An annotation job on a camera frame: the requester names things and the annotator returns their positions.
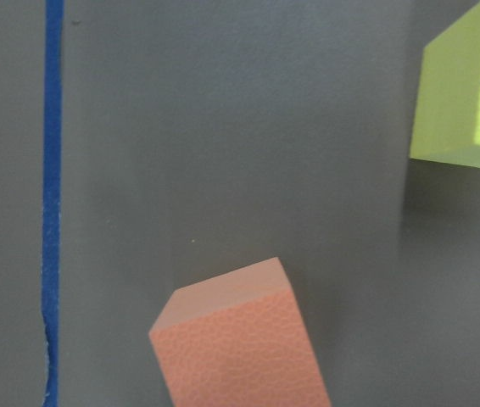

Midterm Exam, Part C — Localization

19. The yellow foam block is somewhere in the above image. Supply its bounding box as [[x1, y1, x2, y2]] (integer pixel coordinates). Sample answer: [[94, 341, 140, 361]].
[[410, 2, 480, 168]]

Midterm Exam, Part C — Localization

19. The orange foam block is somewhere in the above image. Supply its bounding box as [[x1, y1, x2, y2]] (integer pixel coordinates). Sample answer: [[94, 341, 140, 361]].
[[148, 258, 331, 406]]

